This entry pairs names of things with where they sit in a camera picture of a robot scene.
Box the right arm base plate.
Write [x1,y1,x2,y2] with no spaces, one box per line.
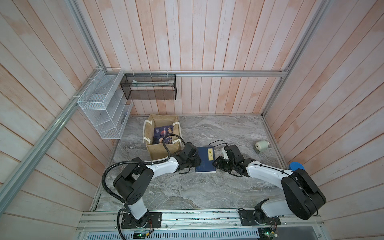
[237,208,281,226]

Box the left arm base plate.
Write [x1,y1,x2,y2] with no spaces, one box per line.
[120,212,162,229]

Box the aluminium frame bar back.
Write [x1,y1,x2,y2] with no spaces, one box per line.
[106,68,288,78]

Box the white wire mesh shelf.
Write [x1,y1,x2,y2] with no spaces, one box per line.
[78,68,133,140]

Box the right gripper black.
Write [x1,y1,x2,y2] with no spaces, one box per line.
[211,156,236,172]

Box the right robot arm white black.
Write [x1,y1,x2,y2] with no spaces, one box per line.
[213,145,327,225]

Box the dark portrait book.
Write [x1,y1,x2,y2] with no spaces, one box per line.
[153,125,174,145]

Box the black mesh wall basket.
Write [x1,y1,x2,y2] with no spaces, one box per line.
[120,73,177,101]

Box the clear tube blue cap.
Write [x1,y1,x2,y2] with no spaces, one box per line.
[289,162,305,171]

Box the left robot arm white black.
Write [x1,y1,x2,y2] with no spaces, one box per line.
[113,142,201,227]

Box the brown canvas tote bag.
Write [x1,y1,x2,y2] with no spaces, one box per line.
[143,115,184,161]

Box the white tape roll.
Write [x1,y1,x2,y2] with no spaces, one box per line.
[253,140,270,154]

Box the small blue book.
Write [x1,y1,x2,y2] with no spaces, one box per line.
[195,147,217,173]

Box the aluminium rail front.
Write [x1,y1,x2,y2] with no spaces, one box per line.
[76,209,325,233]

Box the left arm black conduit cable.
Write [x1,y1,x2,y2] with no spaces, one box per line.
[101,134,187,240]

